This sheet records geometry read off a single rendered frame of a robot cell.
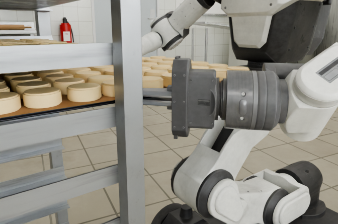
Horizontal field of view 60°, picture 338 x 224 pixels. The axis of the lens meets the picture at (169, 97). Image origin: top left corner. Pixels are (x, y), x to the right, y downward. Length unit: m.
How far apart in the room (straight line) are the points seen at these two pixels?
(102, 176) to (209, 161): 0.46
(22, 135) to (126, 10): 0.20
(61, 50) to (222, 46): 5.33
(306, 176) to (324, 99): 0.91
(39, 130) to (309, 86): 0.34
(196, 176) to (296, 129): 0.44
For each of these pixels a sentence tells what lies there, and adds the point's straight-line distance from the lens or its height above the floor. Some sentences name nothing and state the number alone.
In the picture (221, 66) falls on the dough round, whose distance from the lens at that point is 0.68.
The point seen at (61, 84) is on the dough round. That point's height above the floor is 0.82.
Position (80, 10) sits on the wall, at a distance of 4.65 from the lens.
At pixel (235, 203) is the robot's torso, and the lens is 0.89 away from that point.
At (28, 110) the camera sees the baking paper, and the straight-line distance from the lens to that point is 0.42.
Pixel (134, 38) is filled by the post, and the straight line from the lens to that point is 0.39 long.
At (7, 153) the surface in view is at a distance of 0.85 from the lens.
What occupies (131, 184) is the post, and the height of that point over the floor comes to 0.68.
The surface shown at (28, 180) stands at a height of 0.51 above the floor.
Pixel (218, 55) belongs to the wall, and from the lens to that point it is 5.62.
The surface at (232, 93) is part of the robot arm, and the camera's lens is 0.41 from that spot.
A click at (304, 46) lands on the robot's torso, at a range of 0.97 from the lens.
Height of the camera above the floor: 0.91
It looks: 13 degrees down
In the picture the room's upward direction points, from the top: straight up
